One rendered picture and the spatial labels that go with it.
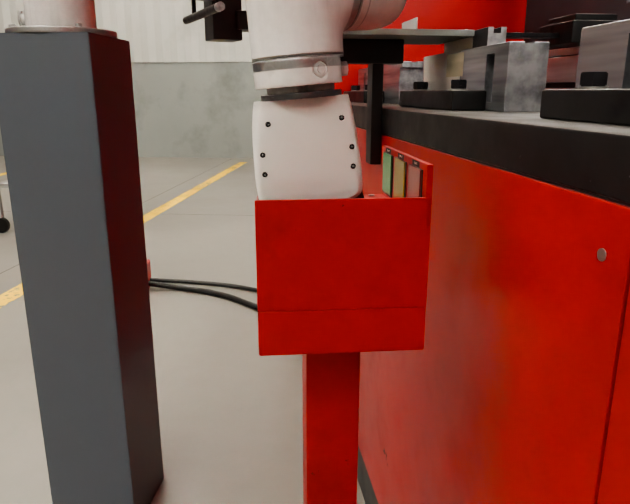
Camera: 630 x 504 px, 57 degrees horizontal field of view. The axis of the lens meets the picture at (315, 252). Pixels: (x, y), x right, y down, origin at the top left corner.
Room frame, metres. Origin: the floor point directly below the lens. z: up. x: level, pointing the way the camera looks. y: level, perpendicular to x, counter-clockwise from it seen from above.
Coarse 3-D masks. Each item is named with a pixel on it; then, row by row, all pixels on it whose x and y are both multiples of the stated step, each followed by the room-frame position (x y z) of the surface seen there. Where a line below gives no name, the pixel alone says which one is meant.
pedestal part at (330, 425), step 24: (312, 360) 0.58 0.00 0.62; (336, 360) 0.59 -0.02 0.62; (312, 384) 0.58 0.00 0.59; (336, 384) 0.59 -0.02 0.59; (312, 408) 0.58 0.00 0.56; (336, 408) 0.59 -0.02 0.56; (312, 432) 0.58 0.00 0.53; (336, 432) 0.59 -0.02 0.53; (312, 456) 0.58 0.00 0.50; (336, 456) 0.59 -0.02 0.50; (312, 480) 0.58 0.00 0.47; (336, 480) 0.59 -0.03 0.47
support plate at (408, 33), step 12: (348, 36) 1.02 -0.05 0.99; (360, 36) 1.02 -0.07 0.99; (372, 36) 1.02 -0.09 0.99; (384, 36) 1.02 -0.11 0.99; (396, 36) 1.02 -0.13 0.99; (408, 36) 1.02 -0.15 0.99; (420, 36) 1.02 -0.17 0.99; (432, 36) 1.02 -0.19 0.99; (444, 36) 1.02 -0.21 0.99; (456, 36) 1.02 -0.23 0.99; (468, 36) 1.02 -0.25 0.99
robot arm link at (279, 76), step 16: (256, 64) 0.54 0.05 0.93; (272, 64) 0.53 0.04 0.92; (288, 64) 0.52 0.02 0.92; (304, 64) 0.52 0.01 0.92; (320, 64) 0.53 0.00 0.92; (336, 64) 0.54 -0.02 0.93; (256, 80) 0.55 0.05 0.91; (272, 80) 0.53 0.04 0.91; (288, 80) 0.52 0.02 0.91; (304, 80) 0.52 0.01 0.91; (320, 80) 0.53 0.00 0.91; (336, 80) 0.54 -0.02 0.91
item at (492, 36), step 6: (480, 30) 1.00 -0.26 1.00; (486, 30) 0.97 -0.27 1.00; (492, 30) 0.97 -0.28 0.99; (498, 30) 0.98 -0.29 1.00; (504, 30) 0.97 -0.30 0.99; (474, 36) 1.02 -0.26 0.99; (480, 36) 1.00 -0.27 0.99; (486, 36) 0.97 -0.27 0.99; (492, 36) 0.97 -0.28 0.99; (498, 36) 0.97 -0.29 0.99; (504, 36) 0.97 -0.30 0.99; (474, 42) 1.02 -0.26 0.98; (480, 42) 0.99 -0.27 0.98; (486, 42) 0.97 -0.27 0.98; (492, 42) 0.97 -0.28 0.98; (498, 42) 0.97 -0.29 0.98
